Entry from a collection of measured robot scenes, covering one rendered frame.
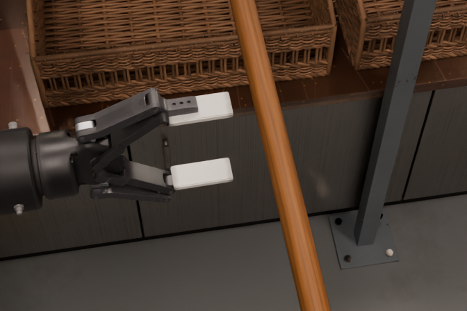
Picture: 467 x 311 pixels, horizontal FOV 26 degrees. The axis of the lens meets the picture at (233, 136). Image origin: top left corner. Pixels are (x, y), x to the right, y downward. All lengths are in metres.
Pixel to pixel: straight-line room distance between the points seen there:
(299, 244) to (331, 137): 1.01
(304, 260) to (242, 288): 1.30
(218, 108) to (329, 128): 0.98
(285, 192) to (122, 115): 0.19
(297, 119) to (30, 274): 0.79
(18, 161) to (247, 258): 1.36
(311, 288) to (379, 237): 1.39
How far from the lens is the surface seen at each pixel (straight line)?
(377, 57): 1.95
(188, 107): 1.06
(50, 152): 1.10
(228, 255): 2.39
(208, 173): 1.19
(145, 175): 1.17
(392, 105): 1.91
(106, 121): 1.06
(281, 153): 1.12
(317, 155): 2.11
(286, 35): 1.83
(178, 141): 1.98
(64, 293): 2.38
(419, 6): 1.69
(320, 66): 1.93
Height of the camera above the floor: 2.16
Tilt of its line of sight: 57 degrees down
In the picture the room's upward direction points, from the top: straight up
